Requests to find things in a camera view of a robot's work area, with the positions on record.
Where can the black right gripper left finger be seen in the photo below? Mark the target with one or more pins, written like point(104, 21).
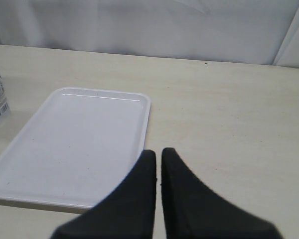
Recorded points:
point(127, 213)

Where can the white rectangular plastic tray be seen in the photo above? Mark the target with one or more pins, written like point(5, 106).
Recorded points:
point(76, 149)

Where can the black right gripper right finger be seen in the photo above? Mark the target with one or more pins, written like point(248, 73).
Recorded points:
point(193, 211)

